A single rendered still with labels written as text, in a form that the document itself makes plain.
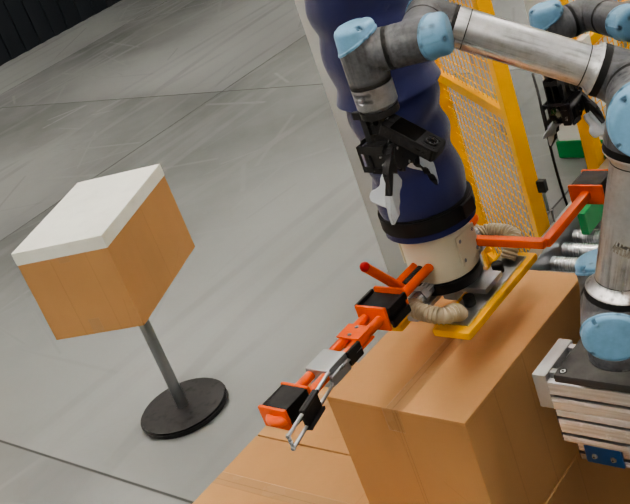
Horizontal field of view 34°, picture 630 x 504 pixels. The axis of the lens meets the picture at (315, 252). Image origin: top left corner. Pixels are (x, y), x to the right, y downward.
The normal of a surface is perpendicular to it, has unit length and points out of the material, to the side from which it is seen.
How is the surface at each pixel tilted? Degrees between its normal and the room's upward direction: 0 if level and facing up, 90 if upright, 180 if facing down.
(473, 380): 0
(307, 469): 0
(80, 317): 90
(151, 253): 90
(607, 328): 97
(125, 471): 0
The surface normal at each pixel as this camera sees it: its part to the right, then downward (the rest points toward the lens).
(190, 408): -0.32, -0.85
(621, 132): -0.20, 0.38
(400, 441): -0.58, 0.53
